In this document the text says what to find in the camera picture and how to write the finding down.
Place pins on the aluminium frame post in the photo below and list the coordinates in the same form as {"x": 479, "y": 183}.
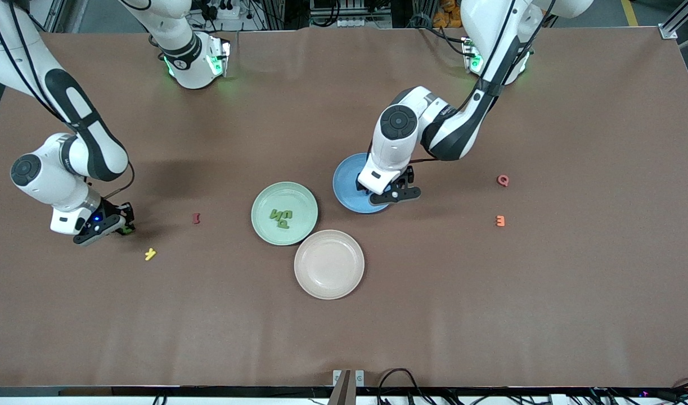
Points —
{"x": 673, "y": 27}

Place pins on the beige plate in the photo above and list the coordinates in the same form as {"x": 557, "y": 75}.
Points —
{"x": 329, "y": 264}

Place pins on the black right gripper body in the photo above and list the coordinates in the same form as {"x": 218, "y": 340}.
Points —
{"x": 120, "y": 212}

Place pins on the black table edge rail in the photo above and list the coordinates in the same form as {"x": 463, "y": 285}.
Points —
{"x": 208, "y": 391}

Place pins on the yellow foam letter K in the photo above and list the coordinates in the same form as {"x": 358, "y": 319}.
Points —
{"x": 151, "y": 254}

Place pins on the bag of orange fruit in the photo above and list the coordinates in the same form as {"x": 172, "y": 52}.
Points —
{"x": 448, "y": 14}

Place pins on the metal bracket with post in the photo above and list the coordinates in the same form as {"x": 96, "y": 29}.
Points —
{"x": 359, "y": 378}

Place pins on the white power strip with plugs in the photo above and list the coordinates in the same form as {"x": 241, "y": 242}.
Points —
{"x": 226, "y": 11}

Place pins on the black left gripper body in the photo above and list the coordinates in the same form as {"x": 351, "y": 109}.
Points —
{"x": 407, "y": 178}

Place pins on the green plate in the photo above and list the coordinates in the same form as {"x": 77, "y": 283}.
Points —
{"x": 301, "y": 197}

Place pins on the matte table cover sheet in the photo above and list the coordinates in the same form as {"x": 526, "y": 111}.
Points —
{"x": 344, "y": 337}

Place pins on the green foam letter N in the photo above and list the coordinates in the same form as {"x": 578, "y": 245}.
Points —
{"x": 276, "y": 214}

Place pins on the pink foam letter Q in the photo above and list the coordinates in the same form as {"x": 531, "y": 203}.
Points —
{"x": 499, "y": 180}

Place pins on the blue plate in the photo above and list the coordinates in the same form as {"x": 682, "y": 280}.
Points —
{"x": 346, "y": 180}

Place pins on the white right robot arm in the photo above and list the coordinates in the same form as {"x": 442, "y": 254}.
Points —
{"x": 45, "y": 180}

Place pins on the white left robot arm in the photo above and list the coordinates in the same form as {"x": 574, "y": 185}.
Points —
{"x": 389, "y": 163}

